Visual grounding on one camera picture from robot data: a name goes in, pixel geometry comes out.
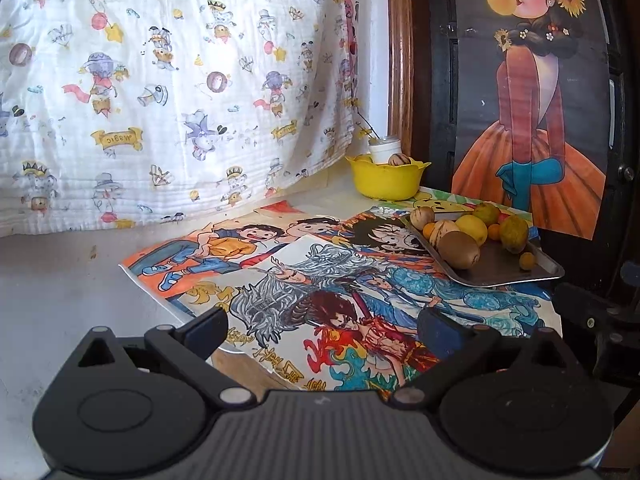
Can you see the white cup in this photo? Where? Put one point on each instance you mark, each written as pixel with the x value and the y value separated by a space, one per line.
pixel 382 150

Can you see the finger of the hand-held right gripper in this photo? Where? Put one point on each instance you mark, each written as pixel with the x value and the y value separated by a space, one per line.
pixel 585 307

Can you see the small orange tangerine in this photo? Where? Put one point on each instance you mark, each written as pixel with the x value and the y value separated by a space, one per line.
pixel 494 232

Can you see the small brown round fruit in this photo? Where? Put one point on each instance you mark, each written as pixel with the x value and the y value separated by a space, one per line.
pixel 527 260

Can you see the oval green-brown fruit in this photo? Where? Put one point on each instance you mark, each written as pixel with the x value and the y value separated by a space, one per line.
pixel 514 233

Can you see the metal door knob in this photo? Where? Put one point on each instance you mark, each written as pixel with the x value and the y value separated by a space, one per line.
pixel 626 172

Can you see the white printed blanket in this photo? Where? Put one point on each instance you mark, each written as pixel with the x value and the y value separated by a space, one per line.
pixel 175 85

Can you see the brown kiwi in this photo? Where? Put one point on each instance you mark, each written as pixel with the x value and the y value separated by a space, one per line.
pixel 457 251

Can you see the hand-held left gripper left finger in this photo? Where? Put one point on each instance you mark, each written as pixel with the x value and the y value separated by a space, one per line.
pixel 207 331

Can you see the yellow scalloped bowl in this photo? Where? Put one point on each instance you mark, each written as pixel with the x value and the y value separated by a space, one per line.
pixel 387 180

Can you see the yellow lemon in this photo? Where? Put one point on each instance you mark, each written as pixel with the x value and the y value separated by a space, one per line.
pixel 472 229

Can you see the cream striped pepino melon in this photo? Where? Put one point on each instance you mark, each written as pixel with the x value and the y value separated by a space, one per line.
pixel 442 232

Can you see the yellow-orange tangerine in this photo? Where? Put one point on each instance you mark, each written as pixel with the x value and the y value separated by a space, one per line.
pixel 428 231

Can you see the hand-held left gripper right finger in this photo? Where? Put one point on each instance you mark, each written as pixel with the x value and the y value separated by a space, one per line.
pixel 440 332

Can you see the black door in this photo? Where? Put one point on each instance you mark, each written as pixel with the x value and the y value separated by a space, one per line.
pixel 440 85

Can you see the tan pepino melon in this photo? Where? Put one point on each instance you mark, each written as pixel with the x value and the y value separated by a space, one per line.
pixel 421 217

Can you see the green pear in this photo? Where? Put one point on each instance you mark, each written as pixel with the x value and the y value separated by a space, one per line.
pixel 486 212

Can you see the metal tray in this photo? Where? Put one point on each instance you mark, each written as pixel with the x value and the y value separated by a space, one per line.
pixel 500 270

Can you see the purple-striped pepino melon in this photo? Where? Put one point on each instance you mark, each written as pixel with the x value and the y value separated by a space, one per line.
pixel 400 159

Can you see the yellow flower branch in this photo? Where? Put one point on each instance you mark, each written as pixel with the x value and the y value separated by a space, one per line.
pixel 372 133

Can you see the wooden door frame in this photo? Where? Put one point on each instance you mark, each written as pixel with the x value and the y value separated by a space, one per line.
pixel 400 60

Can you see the wall poster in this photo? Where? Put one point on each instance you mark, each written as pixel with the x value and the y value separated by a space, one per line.
pixel 530 160

